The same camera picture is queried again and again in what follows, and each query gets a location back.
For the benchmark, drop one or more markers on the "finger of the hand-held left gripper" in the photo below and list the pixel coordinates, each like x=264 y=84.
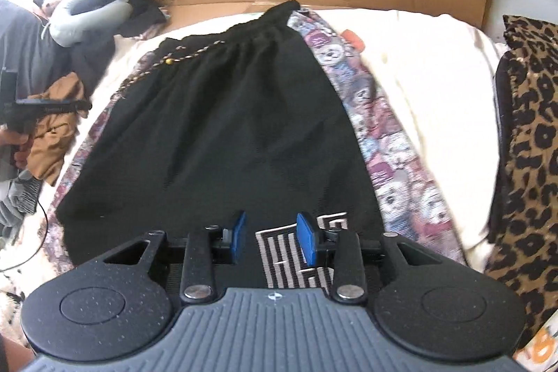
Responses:
x=52 y=106

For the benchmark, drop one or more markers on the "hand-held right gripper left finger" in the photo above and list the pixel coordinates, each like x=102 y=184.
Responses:
x=237 y=237

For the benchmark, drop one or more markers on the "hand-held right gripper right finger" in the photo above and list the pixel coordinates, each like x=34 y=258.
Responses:
x=307 y=239

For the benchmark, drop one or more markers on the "black and printed shorts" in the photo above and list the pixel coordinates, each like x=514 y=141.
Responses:
x=209 y=128

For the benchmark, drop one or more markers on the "pile of black clothes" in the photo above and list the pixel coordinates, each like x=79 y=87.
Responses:
x=139 y=14

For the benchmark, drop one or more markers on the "person's left hand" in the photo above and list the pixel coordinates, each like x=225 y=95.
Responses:
x=22 y=154

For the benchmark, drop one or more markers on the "brown garment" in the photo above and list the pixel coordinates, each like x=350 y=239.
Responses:
x=52 y=128

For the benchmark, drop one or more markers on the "grey garment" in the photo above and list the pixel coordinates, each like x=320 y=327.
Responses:
x=17 y=197

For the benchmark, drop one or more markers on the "plush bear toy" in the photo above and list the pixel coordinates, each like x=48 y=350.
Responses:
x=46 y=1

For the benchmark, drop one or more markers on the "grey neck pillow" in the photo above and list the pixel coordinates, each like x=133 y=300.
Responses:
x=87 y=1

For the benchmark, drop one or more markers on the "cream cartoon print blanket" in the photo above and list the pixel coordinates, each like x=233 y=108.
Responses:
x=414 y=62

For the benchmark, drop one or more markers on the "leopard print pillow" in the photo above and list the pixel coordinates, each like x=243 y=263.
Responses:
x=532 y=136

